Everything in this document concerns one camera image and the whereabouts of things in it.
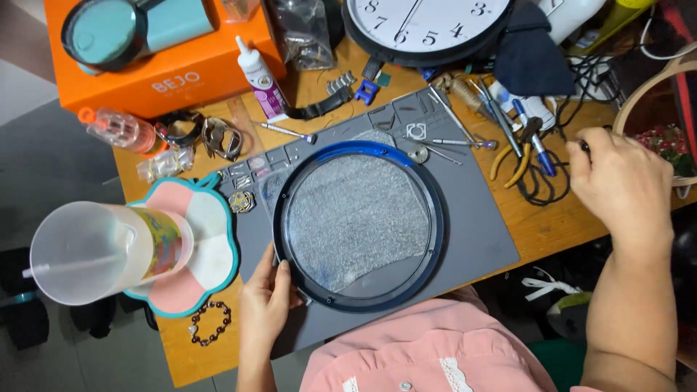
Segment person's left hand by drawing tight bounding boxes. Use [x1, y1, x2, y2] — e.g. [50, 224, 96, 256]
[237, 242, 303, 350]

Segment person's right hand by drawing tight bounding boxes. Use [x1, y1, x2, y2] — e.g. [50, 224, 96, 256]
[565, 127, 675, 259]

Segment blue round clock frame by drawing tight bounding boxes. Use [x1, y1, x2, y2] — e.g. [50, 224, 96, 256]
[272, 140, 451, 314]

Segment red flower bouquet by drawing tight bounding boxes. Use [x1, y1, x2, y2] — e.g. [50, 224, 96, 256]
[635, 124, 697, 177]

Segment pink flower-shaped coaster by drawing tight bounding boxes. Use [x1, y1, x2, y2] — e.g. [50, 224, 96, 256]
[123, 172, 240, 319]

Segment wooden embroidery hoop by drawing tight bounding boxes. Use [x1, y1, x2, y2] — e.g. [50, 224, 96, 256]
[612, 42, 697, 188]

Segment silver glitter cloth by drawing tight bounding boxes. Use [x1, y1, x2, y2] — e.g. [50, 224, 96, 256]
[259, 130, 432, 295]

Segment grey silicone work mat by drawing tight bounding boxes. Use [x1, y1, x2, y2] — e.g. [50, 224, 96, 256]
[216, 85, 521, 360]

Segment dark blue cloth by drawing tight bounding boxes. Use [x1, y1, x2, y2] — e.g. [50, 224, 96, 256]
[493, 3, 577, 98]

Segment silver precision screwdriver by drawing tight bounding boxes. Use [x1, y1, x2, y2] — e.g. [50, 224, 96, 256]
[419, 138, 499, 151]

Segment pink collared shirt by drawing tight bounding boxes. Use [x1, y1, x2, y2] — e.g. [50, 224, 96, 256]
[299, 285, 605, 392]

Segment translucent plastic cup with straw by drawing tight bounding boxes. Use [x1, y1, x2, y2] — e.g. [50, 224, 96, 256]
[22, 201, 195, 307]

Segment small clear plastic packets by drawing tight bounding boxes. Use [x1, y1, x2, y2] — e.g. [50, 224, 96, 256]
[136, 146, 196, 184]

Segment silver screwdriver purple tip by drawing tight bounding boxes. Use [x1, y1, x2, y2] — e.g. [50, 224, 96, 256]
[252, 121, 318, 145]

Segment long metal tweezers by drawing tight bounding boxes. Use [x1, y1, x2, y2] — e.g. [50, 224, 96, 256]
[427, 86, 482, 150]

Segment white glue bottle purple label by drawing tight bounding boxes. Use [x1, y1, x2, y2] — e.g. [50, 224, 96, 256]
[235, 35, 292, 124]

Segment clear bottle with orange cap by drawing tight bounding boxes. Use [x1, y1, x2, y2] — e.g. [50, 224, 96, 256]
[77, 107, 168, 159]

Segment blue watch tool block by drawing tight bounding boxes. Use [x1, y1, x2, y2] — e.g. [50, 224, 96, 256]
[354, 79, 380, 106]

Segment orange cardboard box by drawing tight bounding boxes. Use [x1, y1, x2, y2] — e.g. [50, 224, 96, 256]
[44, 0, 288, 119]

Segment clear plastic bag with parts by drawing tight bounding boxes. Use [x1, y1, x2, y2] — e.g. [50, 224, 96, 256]
[265, 0, 337, 72]

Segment teal tumbler with black lid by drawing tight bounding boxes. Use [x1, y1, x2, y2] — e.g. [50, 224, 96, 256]
[60, 0, 216, 76]

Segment brown bead bracelet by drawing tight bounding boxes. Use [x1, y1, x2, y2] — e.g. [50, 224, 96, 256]
[188, 301, 233, 347]

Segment black cable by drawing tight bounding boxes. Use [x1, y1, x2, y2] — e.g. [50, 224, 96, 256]
[514, 54, 627, 208]

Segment blue-handled screwdriver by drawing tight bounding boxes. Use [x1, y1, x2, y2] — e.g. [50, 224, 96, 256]
[511, 98, 557, 177]

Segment gold wire ornament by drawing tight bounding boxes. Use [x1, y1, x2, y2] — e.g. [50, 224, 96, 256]
[228, 191, 257, 214]

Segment yellow-handled pliers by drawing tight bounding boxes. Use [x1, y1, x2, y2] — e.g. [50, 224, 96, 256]
[488, 117, 544, 189]

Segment metal watch bracelet clasp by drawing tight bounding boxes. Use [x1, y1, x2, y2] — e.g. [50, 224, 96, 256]
[201, 117, 245, 162]

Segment black ring watch case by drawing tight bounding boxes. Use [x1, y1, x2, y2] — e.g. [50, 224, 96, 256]
[155, 110, 205, 149]

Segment black watch strap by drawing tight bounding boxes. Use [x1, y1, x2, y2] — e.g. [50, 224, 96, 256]
[285, 87, 354, 121]

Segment white round wall clock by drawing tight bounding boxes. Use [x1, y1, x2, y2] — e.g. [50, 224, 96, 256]
[341, 0, 516, 68]

